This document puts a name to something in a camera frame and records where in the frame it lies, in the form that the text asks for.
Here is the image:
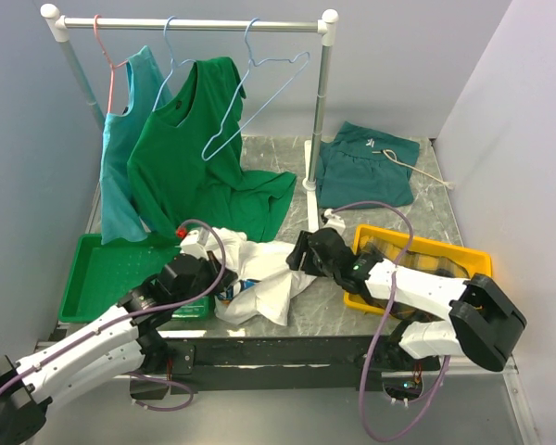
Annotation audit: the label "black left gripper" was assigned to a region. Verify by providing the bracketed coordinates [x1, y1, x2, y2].
[171, 249, 237, 309]

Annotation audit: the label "white t-shirt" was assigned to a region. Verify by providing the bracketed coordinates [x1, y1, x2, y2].
[215, 228, 315, 326]

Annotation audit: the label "green t-shirt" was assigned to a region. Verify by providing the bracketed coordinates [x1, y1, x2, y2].
[127, 57, 297, 242]

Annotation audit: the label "blue wire hanger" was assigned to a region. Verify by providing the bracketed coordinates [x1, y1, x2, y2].
[200, 18, 311, 161]

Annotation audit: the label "blue hanger holding green shirt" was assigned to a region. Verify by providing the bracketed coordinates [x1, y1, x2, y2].
[152, 16, 196, 112]

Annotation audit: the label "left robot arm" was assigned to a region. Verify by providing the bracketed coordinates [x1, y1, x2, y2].
[0, 251, 227, 444]

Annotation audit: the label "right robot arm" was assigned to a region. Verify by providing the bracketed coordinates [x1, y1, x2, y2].
[286, 228, 526, 372]

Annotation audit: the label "light blue t-shirt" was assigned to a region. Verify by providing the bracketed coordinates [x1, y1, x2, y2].
[99, 45, 171, 244]

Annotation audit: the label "yellow plastic tray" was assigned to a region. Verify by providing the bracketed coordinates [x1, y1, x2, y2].
[343, 223, 494, 316]

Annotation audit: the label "green plastic tray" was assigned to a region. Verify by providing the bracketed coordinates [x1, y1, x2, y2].
[57, 233, 215, 324]

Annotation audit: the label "dark green shorts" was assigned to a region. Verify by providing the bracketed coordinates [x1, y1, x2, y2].
[316, 121, 420, 209]

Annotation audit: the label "yellow plaid cloth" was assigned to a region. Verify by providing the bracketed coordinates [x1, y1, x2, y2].
[359, 235, 470, 323]

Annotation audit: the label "white metal clothes rack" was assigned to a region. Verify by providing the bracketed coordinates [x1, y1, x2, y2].
[40, 3, 339, 231]

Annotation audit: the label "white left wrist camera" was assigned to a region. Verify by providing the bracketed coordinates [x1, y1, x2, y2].
[176, 226, 210, 260]

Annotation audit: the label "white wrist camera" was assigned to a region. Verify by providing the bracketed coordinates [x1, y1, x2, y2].
[176, 226, 210, 260]
[320, 209, 346, 235]

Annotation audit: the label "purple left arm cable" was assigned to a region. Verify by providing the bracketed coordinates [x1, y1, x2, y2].
[0, 219, 228, 441]

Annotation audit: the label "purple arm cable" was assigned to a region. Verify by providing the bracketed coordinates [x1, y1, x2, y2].
[328, 200, 446, 441]
[0, 219, 228, 441]

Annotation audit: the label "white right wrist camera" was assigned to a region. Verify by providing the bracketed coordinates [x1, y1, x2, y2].
[320, 209, 346, 235]

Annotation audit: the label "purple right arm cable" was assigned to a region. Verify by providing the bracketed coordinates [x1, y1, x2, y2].
[328, 200, 446, 441]

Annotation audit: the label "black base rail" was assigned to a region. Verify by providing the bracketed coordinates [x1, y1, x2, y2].
[101, 333, 441, 400]

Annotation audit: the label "pink wire hanger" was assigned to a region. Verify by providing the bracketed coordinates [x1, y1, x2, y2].
[93, 14, 129, 115]

